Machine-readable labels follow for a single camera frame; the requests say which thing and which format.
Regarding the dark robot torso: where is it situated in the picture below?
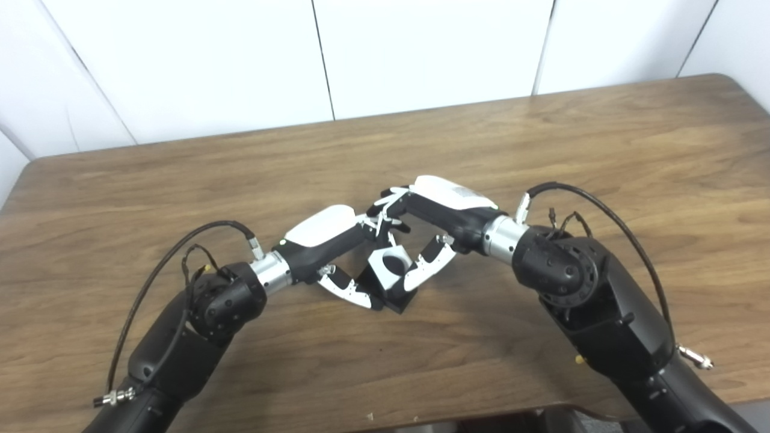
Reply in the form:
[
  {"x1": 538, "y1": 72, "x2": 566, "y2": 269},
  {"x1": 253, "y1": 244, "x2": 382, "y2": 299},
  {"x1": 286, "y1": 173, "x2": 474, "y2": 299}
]
[{"x1": 373, "y1": 409, "x2": 632, "y2": 433}]

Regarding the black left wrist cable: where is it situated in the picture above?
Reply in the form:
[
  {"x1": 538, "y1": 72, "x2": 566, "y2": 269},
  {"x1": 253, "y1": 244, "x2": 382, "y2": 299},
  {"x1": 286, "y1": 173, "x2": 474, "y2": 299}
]
[{"x1": 93, "y1": 220, "x2": 265, "y2": 408}]

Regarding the black peg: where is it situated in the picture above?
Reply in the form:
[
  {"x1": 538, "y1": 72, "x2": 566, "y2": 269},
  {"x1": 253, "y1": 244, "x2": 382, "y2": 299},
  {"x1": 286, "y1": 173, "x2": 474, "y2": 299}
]
[{"x1": 355, "y1": 256, "x2": 422, "y2": 315}]

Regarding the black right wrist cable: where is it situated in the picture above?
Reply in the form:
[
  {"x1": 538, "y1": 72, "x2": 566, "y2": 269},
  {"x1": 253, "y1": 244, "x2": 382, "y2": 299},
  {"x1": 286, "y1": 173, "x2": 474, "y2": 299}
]
[{"x1": 516, "y1": 182, "x2": 715, "y2": 369}]

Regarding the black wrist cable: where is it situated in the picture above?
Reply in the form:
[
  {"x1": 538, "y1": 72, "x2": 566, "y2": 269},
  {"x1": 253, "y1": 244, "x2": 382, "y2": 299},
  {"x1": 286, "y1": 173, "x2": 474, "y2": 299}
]
[
  {"x1": 93, "y1": 220, "x2": 265, "y2": 408},
  {"x1": 516, "y1": 182, "x2": 715, "y2": 369}
]

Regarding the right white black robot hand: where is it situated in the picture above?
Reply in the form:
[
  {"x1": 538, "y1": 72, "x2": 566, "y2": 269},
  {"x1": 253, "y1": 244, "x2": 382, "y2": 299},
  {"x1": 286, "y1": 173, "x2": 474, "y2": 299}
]
[{"x1": 367, "y1": 175, "x2": 530, "y2": 293}]

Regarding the thin right arm wire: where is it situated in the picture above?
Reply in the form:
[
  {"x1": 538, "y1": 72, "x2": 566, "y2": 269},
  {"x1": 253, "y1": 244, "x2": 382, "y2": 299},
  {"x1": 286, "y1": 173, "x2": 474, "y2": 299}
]
[{"x1": 546, "y1": 207, "x2": 593, "y2": 238}]

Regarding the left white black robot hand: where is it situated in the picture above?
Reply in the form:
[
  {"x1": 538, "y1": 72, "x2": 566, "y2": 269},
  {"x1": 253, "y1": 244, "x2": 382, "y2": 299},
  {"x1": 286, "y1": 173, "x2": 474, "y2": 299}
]
[{"x1": 250, "y1": 204, "x2": 413, "y2": 311}]

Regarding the white square piece with hole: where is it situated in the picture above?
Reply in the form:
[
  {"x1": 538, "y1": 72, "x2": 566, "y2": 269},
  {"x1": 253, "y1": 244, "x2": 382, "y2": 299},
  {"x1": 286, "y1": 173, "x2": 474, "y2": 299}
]
[{"x1": 367, "y1": 245, "x2": 416, "y2": 289}]

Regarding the thin arm wire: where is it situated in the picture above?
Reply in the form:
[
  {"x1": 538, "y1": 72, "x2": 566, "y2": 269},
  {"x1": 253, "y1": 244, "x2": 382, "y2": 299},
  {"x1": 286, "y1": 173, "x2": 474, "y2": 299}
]
[
  {"x1": 546, "y1": 207, "x2": 593, "y2": 238},
  {"x1": 180, "y1": 244, "x2": 220, "y2": 283}
]

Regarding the thin left arm wire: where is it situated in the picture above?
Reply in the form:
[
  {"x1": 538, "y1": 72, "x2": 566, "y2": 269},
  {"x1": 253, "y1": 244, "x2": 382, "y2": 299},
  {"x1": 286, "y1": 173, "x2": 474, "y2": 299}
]
[{"x1": 180, "y1": 244, "x2": 220, "y2": 283}]

